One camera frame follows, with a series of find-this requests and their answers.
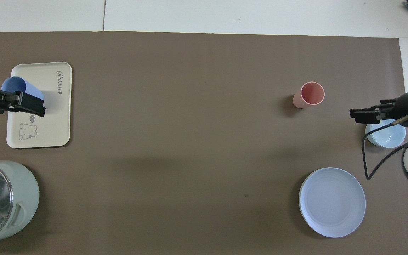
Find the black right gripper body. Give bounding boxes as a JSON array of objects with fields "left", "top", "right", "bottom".
[{"left": 393, "top": 93, "right": 408, "bottom": 128}]

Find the blue plastic cup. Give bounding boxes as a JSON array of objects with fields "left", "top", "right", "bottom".
[{"left": 1, "top": 76, "right": 45, "bottom": 105}]

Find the pink plastic cup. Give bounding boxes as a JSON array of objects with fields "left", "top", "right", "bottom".
[{"left": 293, "top": 81, "right": 325, "bottom": 109}]

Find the cream tray with rabbit print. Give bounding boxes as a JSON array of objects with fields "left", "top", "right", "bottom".
[{"left": 6, "top": 62, "right": 73, "bottom": 149}]

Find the light blue bowl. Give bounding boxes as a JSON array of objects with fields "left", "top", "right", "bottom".
[{"left": 365, "top": 119, "right": 407, "bottom": 148}]

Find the blue round plate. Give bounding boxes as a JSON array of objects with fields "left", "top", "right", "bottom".
[{"left": 299, "top": 167, "right": 367, "bottom": 238}]

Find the pale green cooking pot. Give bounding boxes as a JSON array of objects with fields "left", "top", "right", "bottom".
[{"left": 0, "top": 160, "right": 40, "bottom": 248}]

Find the brown table mat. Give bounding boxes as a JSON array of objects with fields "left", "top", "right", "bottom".
[{"left": 0, "top": 31, "right": 408, "bottom": 255}]

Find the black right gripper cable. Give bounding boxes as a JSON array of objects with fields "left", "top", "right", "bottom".
[{"left": 362, "top": 115, "right": 408, "bottom": 180}]

